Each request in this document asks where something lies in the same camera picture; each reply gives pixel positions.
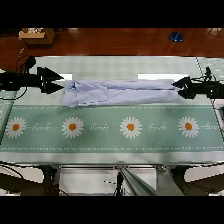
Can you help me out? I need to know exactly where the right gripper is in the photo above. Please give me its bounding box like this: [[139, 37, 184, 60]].
[[171, 76, 210, 100]]

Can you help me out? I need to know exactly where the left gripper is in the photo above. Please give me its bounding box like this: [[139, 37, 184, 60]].
[[31, 66, 65, 95]]

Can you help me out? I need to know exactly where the light blue shirt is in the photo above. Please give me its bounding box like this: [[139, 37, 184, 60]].
[[59, 78, 183, 108]]

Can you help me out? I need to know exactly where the cardboard box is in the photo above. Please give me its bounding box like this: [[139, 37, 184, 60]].
[[18, 27, 56, 46]]

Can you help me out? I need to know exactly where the blue round object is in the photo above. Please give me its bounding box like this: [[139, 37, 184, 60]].
[[168, 31, 185, 43]]

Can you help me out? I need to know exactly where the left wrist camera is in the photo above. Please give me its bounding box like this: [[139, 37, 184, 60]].
[[23, 54, 37, 75]]

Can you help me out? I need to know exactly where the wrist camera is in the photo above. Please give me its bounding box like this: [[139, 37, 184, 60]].
[[23, 54, 37, 75], [203, 66, 215, 83]]

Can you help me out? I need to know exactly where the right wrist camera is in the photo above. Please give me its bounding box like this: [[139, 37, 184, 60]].
[[203, 66, 215, 83]]

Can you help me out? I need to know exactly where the black cable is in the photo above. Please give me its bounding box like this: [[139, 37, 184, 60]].
[[14, 54, 30, 101]]

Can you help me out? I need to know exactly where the silver frame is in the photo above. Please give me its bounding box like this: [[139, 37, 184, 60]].
[[0, 161, 224, 197]]

